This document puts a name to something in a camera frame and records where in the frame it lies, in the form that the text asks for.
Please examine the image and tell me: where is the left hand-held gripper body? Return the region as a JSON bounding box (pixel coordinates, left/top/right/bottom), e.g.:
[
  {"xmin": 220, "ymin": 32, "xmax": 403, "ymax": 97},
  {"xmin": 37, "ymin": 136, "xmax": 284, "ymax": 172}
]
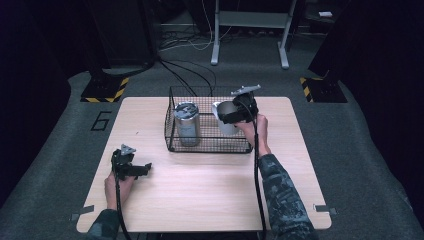
[{"xmin": 111, "ymin": 143, "xmax": 141, "ymax": 181}]

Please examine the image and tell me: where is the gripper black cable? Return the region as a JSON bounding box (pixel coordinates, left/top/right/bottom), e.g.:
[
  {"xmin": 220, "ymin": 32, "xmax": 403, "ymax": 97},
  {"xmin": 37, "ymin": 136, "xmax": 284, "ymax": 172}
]
[
  {"xmin": 114, "ymin": 166, "xmax": 133, "ymax": 240},
  {"xmin": 238, "ymin": 98, "xmax": 268, "ymax": 240}
]

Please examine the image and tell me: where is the person's right hand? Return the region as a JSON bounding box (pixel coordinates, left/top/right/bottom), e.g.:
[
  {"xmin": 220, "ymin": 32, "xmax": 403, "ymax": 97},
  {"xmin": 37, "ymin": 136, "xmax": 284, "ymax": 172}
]
[{"xmin": 234, "ymin": 113, "xmax": 272, "ymax": 158}]

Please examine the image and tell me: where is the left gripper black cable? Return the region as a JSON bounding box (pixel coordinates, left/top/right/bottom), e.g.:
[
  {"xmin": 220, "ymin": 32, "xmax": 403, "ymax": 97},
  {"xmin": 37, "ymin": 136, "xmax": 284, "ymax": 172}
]
[{"xmin": 114, "ymin": 166, "xmax": 133, "ymax": 240}]

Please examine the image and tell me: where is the white floor cable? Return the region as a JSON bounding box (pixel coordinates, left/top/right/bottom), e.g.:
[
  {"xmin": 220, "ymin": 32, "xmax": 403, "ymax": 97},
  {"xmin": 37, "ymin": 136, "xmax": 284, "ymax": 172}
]
[{"xmin": 159, "ymin": 0, "xmax": 234, "ymax": 53}]

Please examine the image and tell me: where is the steel tumbler with lid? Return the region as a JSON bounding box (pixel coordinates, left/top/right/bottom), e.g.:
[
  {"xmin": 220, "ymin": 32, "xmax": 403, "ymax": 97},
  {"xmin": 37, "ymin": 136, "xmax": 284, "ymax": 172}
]
[{"xmin": 173, "ymin": 101, "xmax": 202, "ymax": 148}]

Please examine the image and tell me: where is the person's left hand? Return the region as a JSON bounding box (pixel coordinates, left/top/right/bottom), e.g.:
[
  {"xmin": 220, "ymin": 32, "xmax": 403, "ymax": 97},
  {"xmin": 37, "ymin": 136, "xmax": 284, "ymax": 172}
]
[{"xmin": 103, "ymin": 171, "xmax": 136, "ymax": 211}]

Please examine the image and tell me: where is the black wire basket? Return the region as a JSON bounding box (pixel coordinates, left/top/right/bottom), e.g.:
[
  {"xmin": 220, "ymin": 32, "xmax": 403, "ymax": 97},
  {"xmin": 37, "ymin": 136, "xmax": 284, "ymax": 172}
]
[{"xmin": 163, "ymin": 85, "xmax": 255, "ymax": 155}]

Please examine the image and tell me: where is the white cup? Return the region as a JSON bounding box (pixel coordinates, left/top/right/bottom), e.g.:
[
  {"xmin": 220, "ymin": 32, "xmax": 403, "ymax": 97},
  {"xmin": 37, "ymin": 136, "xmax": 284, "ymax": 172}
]
[{"xmin": 211, "ymin": 100, "xmax": 242, "ymax": 137}]

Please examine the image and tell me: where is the yellow black striped base plate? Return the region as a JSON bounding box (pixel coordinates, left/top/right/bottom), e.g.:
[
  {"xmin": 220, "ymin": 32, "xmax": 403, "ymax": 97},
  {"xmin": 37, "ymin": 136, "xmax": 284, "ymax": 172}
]
[
  {"xmin": 298, "ymin": 76, "xmax": 349, "ymax": 104},
  {"xmin": 80, "ymin": 75, "xmax": 131, "ymax": 104}
]

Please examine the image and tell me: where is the grey tape strip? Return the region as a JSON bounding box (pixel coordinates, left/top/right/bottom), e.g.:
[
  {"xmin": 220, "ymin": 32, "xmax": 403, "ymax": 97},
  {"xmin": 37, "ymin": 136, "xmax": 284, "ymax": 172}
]
[
  {"xmin": 312, "ymin": 203, "xmax": 338, "ymax": 216},
  {"xmin": 69, "ymin": 205, "xmax": 96, "ymax": 222}
]

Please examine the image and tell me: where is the dark cabinet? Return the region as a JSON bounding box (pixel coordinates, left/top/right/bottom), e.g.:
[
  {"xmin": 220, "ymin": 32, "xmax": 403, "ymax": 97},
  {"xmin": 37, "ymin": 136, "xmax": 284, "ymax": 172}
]
[{"xmin": 87, "ymin": 0, "xmax": 158, "ymax": 69}]

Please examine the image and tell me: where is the white metal stand frame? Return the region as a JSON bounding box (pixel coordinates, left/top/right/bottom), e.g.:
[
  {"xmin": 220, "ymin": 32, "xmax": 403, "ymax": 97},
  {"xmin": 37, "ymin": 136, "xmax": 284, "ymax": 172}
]
[{"xmin": 210, "ymin": 0, "xmax": 300, "ymax": 71}]

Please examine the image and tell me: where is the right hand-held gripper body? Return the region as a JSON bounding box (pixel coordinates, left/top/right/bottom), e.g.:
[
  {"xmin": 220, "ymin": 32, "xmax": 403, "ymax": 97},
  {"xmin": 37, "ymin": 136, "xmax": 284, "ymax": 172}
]
[{"xmin": 230, "ymin": 84, "xmax": 262, "ymax": 123}]

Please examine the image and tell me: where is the black floor cable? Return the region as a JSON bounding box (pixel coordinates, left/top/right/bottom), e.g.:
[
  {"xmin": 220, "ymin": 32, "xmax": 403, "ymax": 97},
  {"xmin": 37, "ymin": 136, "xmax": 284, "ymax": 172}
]
[
  {"xmin": 163, "ymin": 58, "xmax": 218, "ymax": 98},
  {"xmin": 159, "ymin": 59, "xmax": 198, "ymax": 98}
]

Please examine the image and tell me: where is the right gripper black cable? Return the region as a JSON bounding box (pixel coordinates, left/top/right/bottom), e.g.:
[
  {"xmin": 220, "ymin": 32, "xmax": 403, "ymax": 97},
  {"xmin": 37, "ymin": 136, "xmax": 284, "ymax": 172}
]
[{"xmin": 238, "ymin": 98, "xmax": 268, "ymax": 240}]

